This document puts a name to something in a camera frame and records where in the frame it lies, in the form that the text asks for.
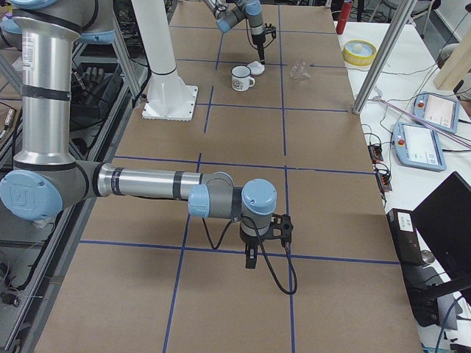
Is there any white enamel mug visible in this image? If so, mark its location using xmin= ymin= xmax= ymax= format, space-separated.
xmin=231 ymin=65 xmax=255 ymax=92

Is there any white camera stand column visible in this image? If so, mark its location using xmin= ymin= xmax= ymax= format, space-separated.
xmin=132 ymin=0 xmax=198 ymax=121

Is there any red cylinder bottle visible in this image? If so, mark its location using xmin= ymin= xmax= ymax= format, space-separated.
xmin=336 ymin=0 xmax=353 ymax=35

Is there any far teach pendant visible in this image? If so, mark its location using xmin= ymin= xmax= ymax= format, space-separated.
xmin=413 ymin=92 xmax=460 ymax=134

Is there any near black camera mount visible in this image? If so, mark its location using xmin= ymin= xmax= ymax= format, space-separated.
xmin=263 ymin=213 xmax=294 ymax=250

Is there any white ceramic lid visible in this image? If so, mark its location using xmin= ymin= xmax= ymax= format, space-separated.
xmin=247 ymin=61 xmax=265 ymax=76

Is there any teach pendant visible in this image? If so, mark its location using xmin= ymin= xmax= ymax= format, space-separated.
xmin=393 ymin=122 xmax=447 ymax=171
xmin=413 ymin=92 xmax=460 ymax=134

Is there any lower orange usb hub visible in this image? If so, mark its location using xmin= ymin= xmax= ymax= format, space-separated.
xmin=375 ymin=174 xmax=392 ymax=193

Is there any aluminium frame post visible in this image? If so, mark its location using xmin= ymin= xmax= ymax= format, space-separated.
xmin=353 ymin=0 xmax=417 ymax=115

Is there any wooden beam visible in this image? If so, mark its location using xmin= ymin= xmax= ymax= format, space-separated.
xmin=433 ymin=31 xmax=471 ymax=90

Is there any black monitor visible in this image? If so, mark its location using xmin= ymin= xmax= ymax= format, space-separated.
xmin=412 ymin=171 xmax=470 ymax=279

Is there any upper orange usb hub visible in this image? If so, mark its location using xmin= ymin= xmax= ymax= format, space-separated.
xmin=367 ymin=144 xmax=383 ymax=164

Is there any near teach pendant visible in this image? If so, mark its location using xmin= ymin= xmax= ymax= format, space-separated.
xmin=393 ymin=122 xmax=447 ymax=171

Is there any far black camera cable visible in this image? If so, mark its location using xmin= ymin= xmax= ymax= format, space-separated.
xmin=245 ymin=21 xmax=277 ymax=52

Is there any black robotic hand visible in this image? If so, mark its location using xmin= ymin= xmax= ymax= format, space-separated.
xmin=71 ymin=66 xmax=111 ymax=106

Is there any black computer box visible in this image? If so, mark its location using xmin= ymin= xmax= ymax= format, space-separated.
xmin=386 ymin=209 xmax=458 ymax=330

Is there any orange usb hub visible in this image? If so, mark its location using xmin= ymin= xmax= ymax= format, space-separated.
xmin=367 ymin=144 xmax=383 ymax=164
xmin=375 ymin=174 xmax=392 ymax=193

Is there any black camera cable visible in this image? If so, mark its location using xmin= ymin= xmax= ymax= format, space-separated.
xmin=201 ymin=215 xmax=298 ymax=295
xmin=245 ymin=21 xmax=277 ymax=52

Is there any near black camera cable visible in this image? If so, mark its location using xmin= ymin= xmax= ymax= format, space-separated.
xmin=201 ymin=215 xmax=298 ymax=295

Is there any yellow tape roll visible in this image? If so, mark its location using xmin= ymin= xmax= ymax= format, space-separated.
xmin=342 ymin=40 xmax=378 ymax=67

